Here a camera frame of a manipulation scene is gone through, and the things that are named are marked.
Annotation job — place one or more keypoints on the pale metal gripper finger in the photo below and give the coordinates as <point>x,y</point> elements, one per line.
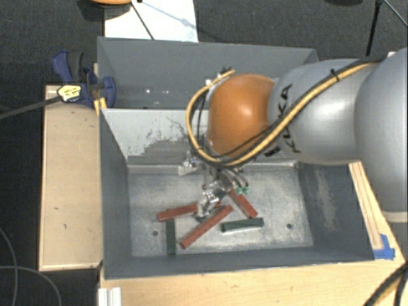
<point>211,209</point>
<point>204,206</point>

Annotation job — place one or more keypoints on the red-brown flat block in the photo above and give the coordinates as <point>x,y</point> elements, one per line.
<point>177,213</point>
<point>245,205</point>
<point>204,228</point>

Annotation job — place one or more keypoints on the dark green flat block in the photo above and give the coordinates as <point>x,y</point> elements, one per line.
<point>171,236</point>
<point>242,225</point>

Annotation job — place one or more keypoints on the grey metal bin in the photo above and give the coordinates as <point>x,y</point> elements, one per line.
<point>274,202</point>

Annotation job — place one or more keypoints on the pale wood flat board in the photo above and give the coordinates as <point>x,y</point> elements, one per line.
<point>71,186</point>

